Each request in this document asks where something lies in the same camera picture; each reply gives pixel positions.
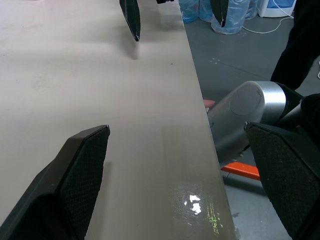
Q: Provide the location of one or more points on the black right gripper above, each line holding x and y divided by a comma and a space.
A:
165, 1

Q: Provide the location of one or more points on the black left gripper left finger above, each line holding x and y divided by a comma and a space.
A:
62, 190

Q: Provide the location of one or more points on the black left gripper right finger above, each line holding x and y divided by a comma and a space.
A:
287, 175

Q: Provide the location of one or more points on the plastic-wrapped water bottle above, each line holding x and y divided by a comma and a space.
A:
205, 11
251, 8
233, 17
189, 11

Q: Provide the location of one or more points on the orange metal bar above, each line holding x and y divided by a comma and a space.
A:
241, 170

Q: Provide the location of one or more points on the silver robot body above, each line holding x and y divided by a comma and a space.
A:
250, 110

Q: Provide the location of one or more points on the small red round object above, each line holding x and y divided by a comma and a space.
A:
209, 103

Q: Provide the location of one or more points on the white appliance with blue panel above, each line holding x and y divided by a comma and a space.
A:
275, 7

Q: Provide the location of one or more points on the person in black clothes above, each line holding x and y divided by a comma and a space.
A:
300, 37

